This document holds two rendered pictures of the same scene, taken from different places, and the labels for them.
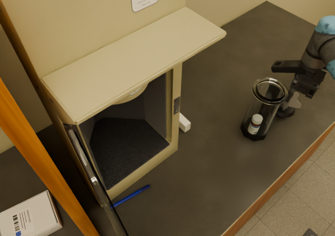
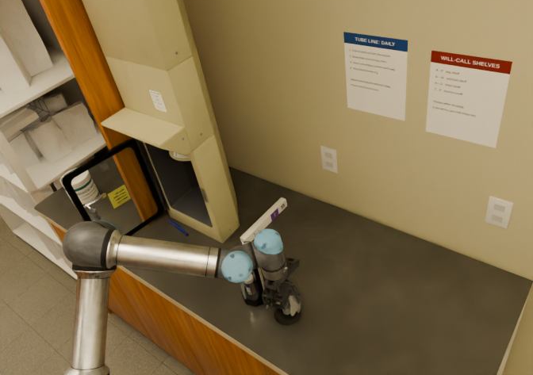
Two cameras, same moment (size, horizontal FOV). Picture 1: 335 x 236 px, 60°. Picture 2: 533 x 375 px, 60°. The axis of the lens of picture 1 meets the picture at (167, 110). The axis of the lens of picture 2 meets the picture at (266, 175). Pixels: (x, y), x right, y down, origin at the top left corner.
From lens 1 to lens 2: 1.57 m
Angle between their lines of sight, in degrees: 58
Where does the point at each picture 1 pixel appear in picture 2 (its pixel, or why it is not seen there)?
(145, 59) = (136, 127)
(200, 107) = not seen: hidden behind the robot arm
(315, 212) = not seen: outside the picture
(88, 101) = (110, 121)
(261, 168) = (212, 306)
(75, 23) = (133, 96)
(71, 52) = (134, 106)
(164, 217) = not seen: hidden behind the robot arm
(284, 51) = (404, 314)
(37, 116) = (231, 155)
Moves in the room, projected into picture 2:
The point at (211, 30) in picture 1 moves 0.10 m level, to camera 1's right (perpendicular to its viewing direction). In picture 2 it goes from (160, 140) to (160, 158)
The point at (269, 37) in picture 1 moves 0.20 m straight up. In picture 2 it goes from (429, 294) to (433, 254)
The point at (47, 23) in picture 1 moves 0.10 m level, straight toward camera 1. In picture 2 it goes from (124, 89) to (97, 101)
